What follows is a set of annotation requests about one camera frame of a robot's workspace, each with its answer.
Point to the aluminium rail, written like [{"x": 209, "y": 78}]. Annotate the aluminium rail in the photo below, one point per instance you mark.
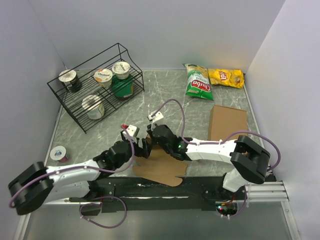
[{"x": 267, "y": 192}]

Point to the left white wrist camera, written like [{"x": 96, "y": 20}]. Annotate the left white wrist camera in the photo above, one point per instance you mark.
[{"x": 131, "y": 130}]

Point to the dark yogurt cup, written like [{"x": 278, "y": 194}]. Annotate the dark yogurt cup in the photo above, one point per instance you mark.
[{"x": 70, "y": 79}]

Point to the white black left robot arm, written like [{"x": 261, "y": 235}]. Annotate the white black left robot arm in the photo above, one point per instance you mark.
[{"x": 40, "y": 184}]

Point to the green Chobani yogurt cup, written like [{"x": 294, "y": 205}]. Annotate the green Chobani yogurt cup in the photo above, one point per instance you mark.
[{"x": 121, "y": 70}]

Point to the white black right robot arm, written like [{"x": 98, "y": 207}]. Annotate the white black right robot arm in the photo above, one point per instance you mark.
[{"x": 250, "y": 161}]

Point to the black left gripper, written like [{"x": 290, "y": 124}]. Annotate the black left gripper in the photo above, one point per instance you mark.
[{"x": 145, "y": 150}]

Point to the green Chuba chips bag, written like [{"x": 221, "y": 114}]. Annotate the green Chuba chips bag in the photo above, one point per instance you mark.
[{"x": 198, "y": 82}]

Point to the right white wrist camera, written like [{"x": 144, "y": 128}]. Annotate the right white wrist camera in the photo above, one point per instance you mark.
[{"x": 157, "y": 119}]

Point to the purple yogurt cup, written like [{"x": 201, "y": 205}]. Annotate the purple yogurt cup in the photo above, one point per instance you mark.
[{"x": 59, "y": 154}]

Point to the yellow Lays chips bag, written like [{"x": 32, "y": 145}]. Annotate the yellow Lays chips bag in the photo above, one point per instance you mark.
[{"x": 226, "y": 77}]

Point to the folded brown cardboard box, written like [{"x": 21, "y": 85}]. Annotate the folded brown cardboard box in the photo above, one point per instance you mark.
[{"x": 224, "y": 121}]

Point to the orange Chobani yogurt cup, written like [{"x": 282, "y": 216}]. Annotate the orange Chobani yogurt cup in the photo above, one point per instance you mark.
[{"x": 104, "y": 77}]

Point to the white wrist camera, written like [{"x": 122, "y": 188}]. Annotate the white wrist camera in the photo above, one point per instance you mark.
[
  {"x": 157, "y": 119},
  {"x": 131, "y": 130}
]

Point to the black wire rack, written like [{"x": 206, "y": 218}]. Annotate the black wire rack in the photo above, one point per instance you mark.
[{"x": 72, "y": 102}]

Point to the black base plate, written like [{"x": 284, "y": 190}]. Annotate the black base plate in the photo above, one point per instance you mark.
[{"x": 113, "y": 204}]

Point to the green snack packet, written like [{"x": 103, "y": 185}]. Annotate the green snack packet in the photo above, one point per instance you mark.
[{"x": 122, "y": 88}]

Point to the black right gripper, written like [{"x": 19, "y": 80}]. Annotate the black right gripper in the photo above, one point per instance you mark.
[{"x": 150, "y": 131}]

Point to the white ring yogurt cup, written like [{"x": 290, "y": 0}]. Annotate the white ring yogurt cup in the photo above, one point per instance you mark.
[{"x": 93, "y": 106}]

